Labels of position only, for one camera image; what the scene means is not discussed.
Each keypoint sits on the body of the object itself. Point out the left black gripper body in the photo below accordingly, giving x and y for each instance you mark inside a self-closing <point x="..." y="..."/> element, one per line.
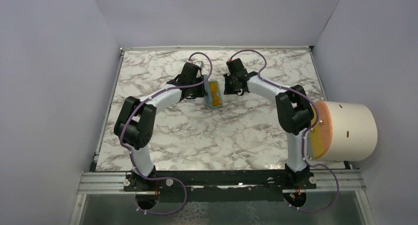
<point x="199" y="79"/>

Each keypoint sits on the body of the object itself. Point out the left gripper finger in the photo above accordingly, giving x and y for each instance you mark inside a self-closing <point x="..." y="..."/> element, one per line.
<point x="174" y="82"/>
<point x="195" y="92"/>

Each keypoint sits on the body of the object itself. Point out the grey green glasses case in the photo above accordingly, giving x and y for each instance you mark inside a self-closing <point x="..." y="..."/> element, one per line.
<point x="208" y="97"/>

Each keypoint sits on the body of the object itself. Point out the orange sunglasses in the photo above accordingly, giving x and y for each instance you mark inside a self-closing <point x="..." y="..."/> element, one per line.
<point x="216" y="100"/>

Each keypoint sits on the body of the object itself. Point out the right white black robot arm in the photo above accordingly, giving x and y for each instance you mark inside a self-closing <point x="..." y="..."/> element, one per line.
<point x="294" y="111"/>

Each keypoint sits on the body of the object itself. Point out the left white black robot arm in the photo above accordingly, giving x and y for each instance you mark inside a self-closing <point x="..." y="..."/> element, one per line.
<point x="135" y="123"/>

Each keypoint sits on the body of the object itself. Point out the white cylindrical drum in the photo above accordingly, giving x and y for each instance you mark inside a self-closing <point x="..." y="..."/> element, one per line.
<point x="345" y="132"/>

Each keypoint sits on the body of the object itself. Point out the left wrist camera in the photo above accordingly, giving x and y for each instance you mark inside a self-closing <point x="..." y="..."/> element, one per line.
<point x="200" y="64"/>

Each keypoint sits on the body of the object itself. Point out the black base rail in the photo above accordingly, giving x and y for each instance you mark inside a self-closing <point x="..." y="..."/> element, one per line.
<point x="214" y="186"/>

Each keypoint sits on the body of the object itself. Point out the aluminium frame rail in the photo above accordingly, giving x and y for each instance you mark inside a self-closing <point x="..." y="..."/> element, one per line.
<point x="112" y="182"/>

